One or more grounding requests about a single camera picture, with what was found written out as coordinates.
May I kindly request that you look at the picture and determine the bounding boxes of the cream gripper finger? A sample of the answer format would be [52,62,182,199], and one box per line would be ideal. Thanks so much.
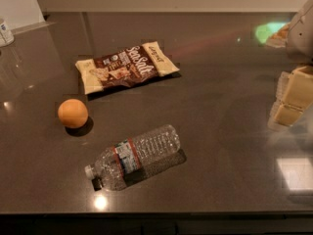
[267,101,303,130]
[276,66,313,110]

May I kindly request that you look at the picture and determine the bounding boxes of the clear plastic water bottle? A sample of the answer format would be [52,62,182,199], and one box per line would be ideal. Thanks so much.
[85,124,180,191]

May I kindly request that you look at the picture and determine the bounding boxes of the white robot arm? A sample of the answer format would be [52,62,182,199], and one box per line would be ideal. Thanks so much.
[266,0,313,131]

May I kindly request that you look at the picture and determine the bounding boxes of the brown sea salt snack bag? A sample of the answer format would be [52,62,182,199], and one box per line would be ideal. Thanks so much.
[75,42,179,95]

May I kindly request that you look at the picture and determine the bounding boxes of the orange fruit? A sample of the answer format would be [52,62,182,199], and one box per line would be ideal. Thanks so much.
[58,99,88,128]

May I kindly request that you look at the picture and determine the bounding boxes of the white container at left edge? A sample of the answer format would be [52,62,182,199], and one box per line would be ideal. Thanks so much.
[0,18,15,47]

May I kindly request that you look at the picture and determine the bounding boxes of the white board leaning on wall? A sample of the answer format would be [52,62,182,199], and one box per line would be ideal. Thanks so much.
[0,0,44,29]

